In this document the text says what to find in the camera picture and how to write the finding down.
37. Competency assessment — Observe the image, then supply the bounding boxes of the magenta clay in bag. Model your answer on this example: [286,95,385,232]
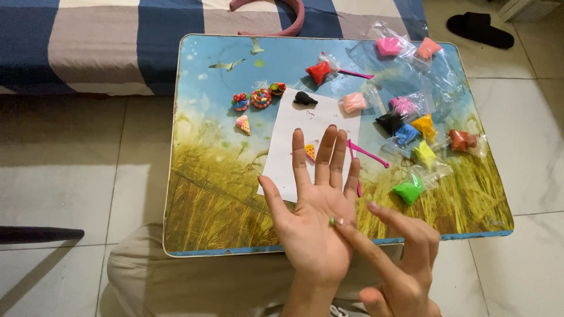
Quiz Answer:
[389,92,430,117]

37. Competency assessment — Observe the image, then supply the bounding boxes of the person's right hand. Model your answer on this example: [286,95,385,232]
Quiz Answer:
[333,201,442,317]

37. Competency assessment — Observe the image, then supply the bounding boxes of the person's beige trousers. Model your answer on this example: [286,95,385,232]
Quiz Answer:
[107,223,405,317]

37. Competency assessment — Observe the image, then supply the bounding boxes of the small landscape-print table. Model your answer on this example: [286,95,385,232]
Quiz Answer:
[162,34,515,258]

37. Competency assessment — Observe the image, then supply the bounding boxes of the dark flat object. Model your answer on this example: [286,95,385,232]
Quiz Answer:
[0,226,85,245]

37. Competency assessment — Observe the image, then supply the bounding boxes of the black clay lump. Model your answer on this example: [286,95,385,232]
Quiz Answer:
[293,91,318,106]

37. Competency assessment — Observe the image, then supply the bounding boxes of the black clay in bag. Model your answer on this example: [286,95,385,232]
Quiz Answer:
[375,111,406,136]

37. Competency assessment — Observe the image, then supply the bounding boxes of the brown clay in bag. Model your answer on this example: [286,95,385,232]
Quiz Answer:
[448,129,489,158]

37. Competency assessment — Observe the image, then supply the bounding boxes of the person's left hand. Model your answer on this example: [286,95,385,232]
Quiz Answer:
[258,124,361,288]

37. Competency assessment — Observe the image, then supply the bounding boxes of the red clay in bag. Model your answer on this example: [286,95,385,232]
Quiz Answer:
[305,52,341,86]

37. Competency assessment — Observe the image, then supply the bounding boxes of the orange-yellow clay in bag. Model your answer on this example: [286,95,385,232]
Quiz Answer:
[411,114,438,144]

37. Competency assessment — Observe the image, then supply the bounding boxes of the lemon yellow clay in bag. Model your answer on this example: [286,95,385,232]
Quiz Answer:
[413,140,450,170]

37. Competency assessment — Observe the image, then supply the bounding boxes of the round colourful clay donut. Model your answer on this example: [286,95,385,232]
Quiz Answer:
[250,88,272,110]

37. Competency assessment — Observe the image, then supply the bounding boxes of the blue clay cupcake with bow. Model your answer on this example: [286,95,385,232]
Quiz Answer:
[231,92,250,112]

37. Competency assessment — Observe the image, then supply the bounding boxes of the hot pink clay in bag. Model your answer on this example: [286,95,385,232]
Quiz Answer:
[369,21,415,58]

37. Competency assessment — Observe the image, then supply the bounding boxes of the white furniture base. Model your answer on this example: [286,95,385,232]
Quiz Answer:
[498,0,564,23]

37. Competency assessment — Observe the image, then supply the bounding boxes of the pink plastic clay tool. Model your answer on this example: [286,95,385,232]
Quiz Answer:
[348,139,390,169]
[338,69,375,80]

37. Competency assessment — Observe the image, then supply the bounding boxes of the green clay in bag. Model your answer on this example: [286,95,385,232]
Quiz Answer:
[391,165,454,207]

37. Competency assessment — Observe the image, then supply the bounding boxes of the black slipper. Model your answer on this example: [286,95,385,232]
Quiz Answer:
[446,12,515,50]

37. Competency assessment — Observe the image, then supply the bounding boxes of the blue clay in bag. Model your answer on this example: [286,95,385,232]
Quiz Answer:
[382,123,421,152]

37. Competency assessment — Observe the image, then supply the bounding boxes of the pale pink clay in bag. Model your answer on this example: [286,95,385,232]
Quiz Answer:
[342,84,382,114]

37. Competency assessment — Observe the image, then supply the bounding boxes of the white paper sheet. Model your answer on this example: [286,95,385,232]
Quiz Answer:
[257,87,363,203]

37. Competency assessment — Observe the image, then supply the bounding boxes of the bed with striped sheet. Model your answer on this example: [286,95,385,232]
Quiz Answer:
[0,0,429,97]

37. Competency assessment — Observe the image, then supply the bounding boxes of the pink headband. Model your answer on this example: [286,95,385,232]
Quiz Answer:
[229,0,306,38]

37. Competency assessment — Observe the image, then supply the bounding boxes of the large clear plastic bag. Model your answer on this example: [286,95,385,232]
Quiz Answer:
[346,39,467,116]

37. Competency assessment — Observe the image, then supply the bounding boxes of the salmon clay in bag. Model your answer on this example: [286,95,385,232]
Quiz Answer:
[413,37,442,62]

